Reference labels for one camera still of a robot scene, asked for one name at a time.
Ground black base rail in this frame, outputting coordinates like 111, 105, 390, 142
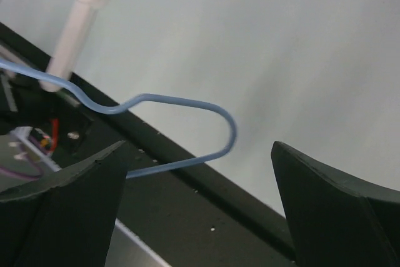
0, 21, 298, 267

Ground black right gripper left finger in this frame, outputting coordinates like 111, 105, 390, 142
1, 141, 128, 266

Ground light blue plastic hanger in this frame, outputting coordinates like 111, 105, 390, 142
1, 59, 237, 179

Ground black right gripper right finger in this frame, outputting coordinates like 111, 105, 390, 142
271, 141, 399, 267

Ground silver clothes rack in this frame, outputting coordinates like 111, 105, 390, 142
46, 0, 109, 80

